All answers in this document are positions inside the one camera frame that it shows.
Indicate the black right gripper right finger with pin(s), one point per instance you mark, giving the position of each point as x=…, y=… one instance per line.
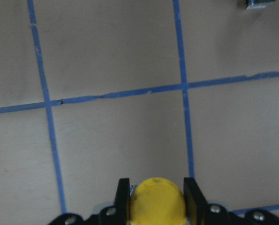
x=198, y=210

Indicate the small black contact block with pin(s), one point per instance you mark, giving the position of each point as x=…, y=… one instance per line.
x=258, y=4

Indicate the yellow push button switch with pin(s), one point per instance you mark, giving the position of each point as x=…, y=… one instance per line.
x=157, y=201

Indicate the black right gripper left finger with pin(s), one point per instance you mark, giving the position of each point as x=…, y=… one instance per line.
x=118, y=212

